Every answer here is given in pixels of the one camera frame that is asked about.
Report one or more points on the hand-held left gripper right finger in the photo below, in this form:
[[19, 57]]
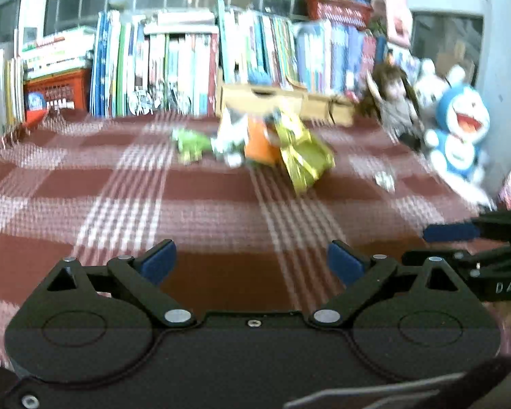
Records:
[[345, 262]]

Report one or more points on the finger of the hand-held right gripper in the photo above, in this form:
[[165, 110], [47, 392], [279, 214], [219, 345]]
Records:
[[494, 255], [451, 232]]

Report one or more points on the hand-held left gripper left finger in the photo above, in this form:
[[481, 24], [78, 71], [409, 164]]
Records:
[[157, 260]]

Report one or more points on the colourful small snack wrapper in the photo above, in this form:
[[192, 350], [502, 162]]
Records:
[[384, 181]]

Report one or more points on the gold foil wrapper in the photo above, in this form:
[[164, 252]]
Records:
[[306, 157]]

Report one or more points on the green paper wrapper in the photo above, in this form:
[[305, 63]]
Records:
[[191, 142]]

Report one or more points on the orange and white snack bag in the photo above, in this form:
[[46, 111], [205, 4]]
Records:
[[259, 145]]

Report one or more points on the long row of upright books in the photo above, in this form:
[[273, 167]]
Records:
[[187, 64]]

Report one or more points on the short row of upright books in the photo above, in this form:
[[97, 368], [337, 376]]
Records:
[[0, 102]]

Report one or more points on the stack of flat books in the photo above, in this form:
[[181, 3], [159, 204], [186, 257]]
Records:
[[55, 51]]

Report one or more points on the blue cat plush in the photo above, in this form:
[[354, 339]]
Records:
[[460, 136]]

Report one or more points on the red and white plaid blanket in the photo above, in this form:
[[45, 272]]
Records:
[[68, 187]]

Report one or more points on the brown-haired doll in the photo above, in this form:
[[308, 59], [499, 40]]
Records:
[[396, 102]]

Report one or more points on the white bunny plush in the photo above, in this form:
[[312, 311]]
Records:
[[430, 89]]

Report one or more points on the black bicycle model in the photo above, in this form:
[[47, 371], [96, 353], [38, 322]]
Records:
[[142, 102]]

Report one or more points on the wooden drawer box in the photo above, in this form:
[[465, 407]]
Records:
[[315, 104]]

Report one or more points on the red plastic crate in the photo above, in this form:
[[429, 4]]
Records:
[[64, 89]]

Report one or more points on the blue labelled can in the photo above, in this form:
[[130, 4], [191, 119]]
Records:
[[36, 102]]

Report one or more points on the blue yarn ball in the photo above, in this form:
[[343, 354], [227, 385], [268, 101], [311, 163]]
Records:
[[259, 79]]

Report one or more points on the pink box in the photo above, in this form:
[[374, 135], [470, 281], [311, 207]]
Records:
[[397, 12]]

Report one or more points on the red plastic basket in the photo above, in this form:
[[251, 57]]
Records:
[[338, 10]]

